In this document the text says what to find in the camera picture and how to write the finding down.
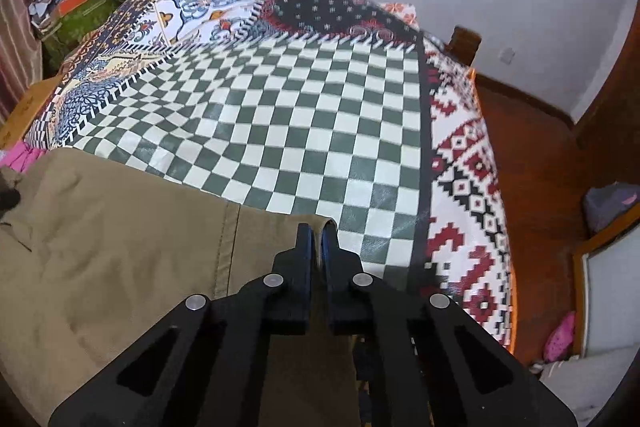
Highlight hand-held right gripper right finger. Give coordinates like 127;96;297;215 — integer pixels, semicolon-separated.
320;223;578;427

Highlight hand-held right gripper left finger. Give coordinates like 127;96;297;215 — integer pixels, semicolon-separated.
47;223;316;427

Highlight khaki pants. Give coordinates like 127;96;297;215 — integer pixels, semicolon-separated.
0;148;362;427

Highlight pink pants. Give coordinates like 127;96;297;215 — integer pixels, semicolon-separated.
0;141;51;172

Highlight patchwork printed blanket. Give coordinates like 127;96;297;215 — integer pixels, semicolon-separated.
25;0;516;353

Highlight pink soft item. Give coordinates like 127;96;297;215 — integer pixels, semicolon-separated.
544;312;577;363

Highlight wooden framed white board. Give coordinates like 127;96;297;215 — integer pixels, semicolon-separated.
572;216;640;356

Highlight white cloth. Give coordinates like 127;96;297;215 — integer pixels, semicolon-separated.
537;347;633;423

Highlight grey purple cloth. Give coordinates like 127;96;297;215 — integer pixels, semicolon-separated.
582;183;640;235

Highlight tan wooden board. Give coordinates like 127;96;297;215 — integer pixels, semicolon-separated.
0;78;64;148

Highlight brown wooden door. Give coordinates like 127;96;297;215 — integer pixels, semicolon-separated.
574;0;640;188

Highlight orange box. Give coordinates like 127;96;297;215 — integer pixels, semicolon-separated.
57;0;94;16

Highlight striped curtain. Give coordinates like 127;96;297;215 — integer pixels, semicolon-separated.
0;0;52;118

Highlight wooden bed post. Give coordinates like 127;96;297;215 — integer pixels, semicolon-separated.
447;26;482;66

